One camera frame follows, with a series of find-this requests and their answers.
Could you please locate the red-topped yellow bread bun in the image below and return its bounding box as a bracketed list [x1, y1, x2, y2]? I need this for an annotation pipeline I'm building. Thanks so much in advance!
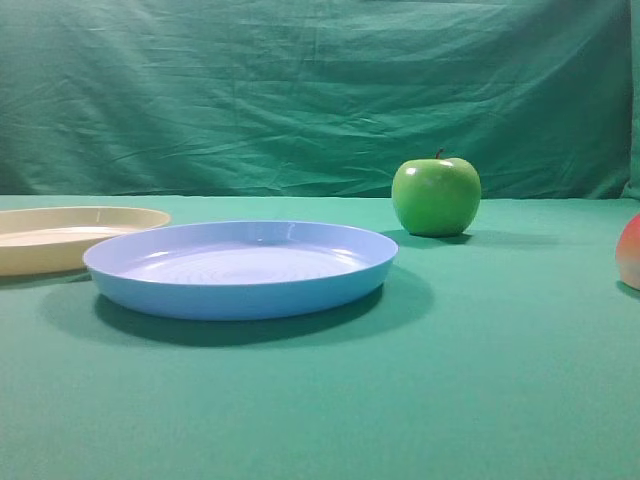
[615, 214, 640, 290]

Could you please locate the blue plastic plate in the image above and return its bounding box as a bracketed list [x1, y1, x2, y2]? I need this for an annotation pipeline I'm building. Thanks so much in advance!
[83, 220, 399, 321]

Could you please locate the green backdrop cloth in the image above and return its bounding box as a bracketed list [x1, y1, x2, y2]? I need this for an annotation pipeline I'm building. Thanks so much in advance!
[1, 1, 639, 199]

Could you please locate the yellow plastic plate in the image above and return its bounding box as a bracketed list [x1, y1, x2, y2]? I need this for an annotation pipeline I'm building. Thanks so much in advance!
[1, 206, 171, 276]

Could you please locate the green table cloth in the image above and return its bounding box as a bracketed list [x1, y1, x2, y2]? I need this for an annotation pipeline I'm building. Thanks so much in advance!
[1, 196, 639, 479]

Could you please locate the green apple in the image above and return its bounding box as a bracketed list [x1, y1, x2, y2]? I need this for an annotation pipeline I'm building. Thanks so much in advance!
[391, 151, 482, 238]

